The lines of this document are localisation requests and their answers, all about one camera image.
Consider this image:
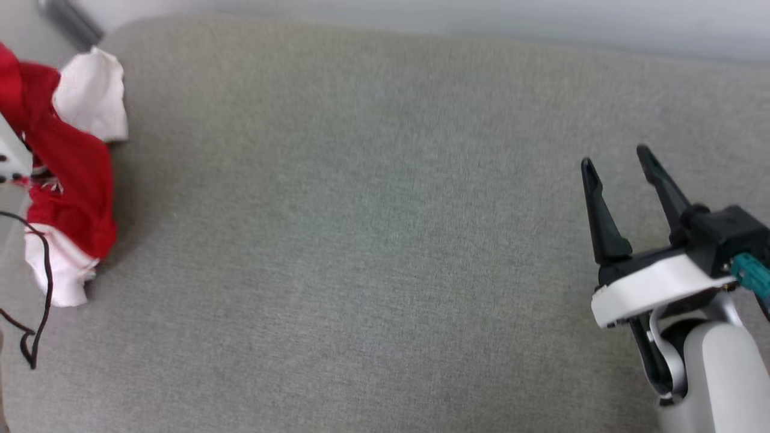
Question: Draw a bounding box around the dark grey object beside sofa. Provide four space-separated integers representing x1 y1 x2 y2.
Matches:
38 0 105 51

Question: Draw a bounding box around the thin black cable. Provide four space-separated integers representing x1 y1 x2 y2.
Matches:
0 210 54 370

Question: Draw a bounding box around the teal cable connector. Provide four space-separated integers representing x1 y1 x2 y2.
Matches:
730 253 770 302

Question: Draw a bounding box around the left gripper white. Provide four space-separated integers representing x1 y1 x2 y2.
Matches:
0 114 34 186

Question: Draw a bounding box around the grey fabric sofa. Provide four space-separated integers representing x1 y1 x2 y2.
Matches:
0 15 770 433

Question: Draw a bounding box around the red and white Bulls jersey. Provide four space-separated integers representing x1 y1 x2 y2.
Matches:
0 42 129 309

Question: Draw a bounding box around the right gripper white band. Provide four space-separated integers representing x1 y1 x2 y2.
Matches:
581 144 738 329

